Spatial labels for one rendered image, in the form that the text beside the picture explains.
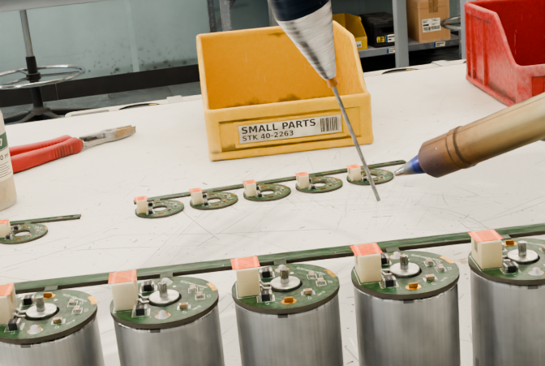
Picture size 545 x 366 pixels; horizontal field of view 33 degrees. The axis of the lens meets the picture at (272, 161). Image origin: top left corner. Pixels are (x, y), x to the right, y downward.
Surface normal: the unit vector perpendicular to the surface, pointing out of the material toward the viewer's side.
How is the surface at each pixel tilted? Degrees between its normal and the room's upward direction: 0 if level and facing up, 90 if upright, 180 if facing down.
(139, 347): 90
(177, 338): 90
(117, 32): 90
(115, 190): 0
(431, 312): 90
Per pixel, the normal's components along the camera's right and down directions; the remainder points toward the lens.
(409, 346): -0.14, 0.29
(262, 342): -0.47, 0.29
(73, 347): 0.66, 0.15
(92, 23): 0.22, 0.26
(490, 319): -0.79, 0.24
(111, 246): -0.09, -0.96
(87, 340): 0.88, 0.06
